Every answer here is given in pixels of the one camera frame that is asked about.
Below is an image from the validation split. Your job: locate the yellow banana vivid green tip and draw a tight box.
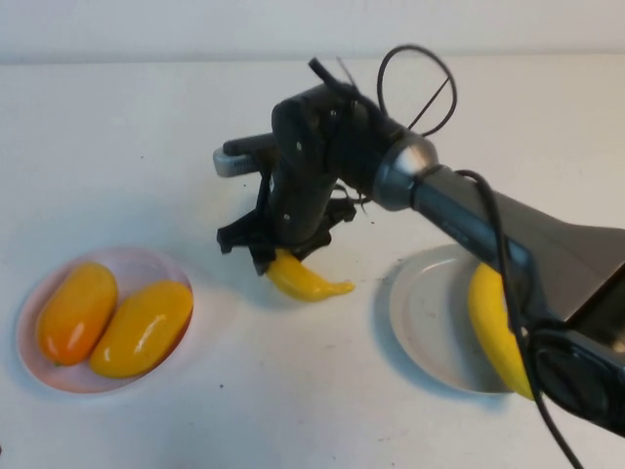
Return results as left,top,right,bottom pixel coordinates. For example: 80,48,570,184
467,263,537,403

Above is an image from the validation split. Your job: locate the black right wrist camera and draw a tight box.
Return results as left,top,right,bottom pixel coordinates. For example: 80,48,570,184
213,132,282,178

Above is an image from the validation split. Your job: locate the black right arm loop cable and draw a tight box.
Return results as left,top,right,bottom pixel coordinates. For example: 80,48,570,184
307,57,353,92

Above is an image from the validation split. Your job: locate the pale blue round plate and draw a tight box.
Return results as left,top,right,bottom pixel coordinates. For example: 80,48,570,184
389,243,521,395

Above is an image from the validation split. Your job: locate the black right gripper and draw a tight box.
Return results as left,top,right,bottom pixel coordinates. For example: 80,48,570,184
217,170,356,277

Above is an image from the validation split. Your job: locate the thin black zip tie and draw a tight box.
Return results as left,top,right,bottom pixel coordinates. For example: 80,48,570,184
408,76,449,132

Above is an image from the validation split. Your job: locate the deep orange plastic mango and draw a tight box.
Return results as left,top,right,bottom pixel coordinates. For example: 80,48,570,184
37,261,120,367

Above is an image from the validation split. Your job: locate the pale pink round plate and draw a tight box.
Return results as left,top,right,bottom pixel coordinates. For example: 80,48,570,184
16,245,196,396

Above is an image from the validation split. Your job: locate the golden yellow plastic mango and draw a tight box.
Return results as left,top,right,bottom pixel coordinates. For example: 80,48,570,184
89,280,195,380

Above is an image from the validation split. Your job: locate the yellow banana faint green tip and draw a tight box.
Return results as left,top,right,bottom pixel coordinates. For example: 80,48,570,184
265,247,356,303

